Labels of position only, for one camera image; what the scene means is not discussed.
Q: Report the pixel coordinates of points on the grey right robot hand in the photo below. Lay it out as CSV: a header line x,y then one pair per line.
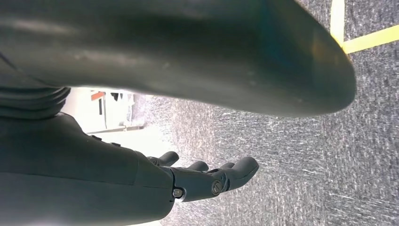
x,y
78,174

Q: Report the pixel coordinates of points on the dark smooth robot body shell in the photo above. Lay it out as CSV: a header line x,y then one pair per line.
x,y
171,46

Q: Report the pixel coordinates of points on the yellow floor tape square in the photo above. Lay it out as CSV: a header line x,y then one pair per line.
x,y
337,21

